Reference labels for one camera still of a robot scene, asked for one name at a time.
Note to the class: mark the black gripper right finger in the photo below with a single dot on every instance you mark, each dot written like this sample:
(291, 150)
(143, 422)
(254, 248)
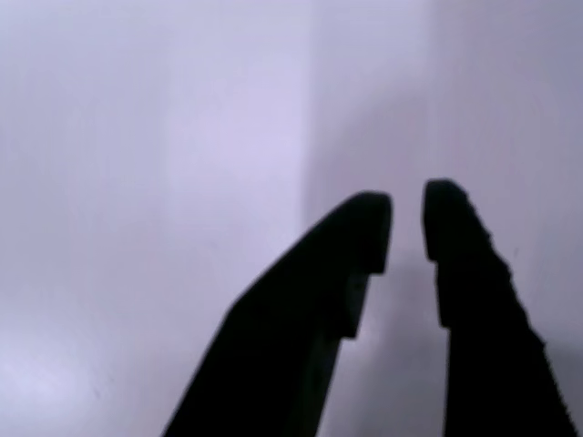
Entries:
(483, 328)

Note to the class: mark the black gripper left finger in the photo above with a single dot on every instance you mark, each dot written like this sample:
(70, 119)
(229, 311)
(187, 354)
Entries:
(291, 328)

